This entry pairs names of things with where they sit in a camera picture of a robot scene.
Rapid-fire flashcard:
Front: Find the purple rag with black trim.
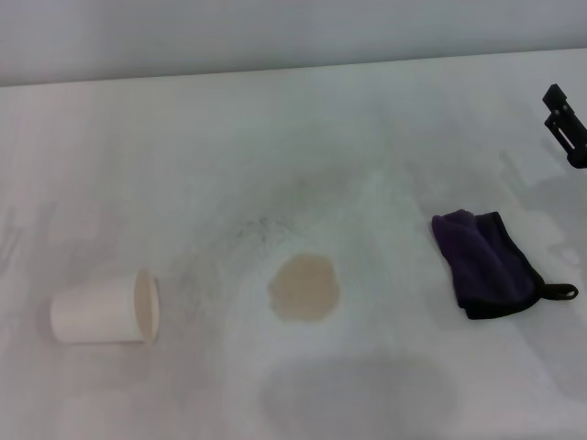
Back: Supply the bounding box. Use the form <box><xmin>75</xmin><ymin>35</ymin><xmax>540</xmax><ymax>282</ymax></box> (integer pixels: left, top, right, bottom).
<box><xmin>430</xmin><ymin>208</ymin><xmax>580</xmax><ymax>321</ymax></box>

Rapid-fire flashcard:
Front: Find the brown water stain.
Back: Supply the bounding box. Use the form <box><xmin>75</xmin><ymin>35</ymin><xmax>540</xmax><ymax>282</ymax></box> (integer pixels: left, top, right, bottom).
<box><xmin>267</xmin><ymin>251</ymin><xmax>343</xmax><ymax>324</ymax></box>

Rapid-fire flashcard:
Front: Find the white paper cup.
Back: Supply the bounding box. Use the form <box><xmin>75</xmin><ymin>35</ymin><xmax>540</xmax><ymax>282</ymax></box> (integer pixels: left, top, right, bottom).
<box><xmin>50</xmin><ymin>268</ymin><xmax>161</xmax><ymax>346</ymax></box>

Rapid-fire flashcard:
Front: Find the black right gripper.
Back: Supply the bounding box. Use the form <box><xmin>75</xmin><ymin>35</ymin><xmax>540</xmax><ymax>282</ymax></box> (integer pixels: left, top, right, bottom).
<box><xmin>542</xmin><ymin>83</ymin><xmax>587</xmax><ymax>170</ymax></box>

